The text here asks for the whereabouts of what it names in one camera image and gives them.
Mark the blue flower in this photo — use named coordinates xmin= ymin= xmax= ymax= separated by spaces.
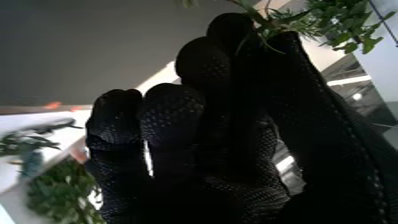
xmin=20 ymin=149 xmax=48 ymax=181

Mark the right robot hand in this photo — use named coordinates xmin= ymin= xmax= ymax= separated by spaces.
xmin=84 ymin=12 xmax=398 ymax=224

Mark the green sprig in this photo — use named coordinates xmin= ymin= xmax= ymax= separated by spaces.
xmin=224 ymin=0 xmax=398 ymax=56
xmin=0 ymin=119 xmax=85 ymax=158
xmin=25 ymin=159 xmax=107 ymax=224

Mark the dark mat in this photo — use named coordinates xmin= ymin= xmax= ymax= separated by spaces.
xmin=0 ymin=0 xmax=263 ymax=108

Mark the white sheet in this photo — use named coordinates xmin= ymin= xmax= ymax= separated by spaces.
xmin=0 ymin=109 xmax=105 ymax=224

